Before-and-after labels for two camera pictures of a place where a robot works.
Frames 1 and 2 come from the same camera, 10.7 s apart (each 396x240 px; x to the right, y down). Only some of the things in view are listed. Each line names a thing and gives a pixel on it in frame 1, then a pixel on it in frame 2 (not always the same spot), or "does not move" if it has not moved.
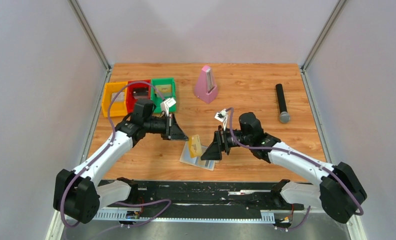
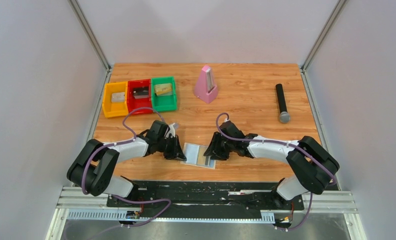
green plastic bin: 158,101 does not move
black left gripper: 172,130 -> 177,153
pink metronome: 206,89 does not move
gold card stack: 165,90 does not move
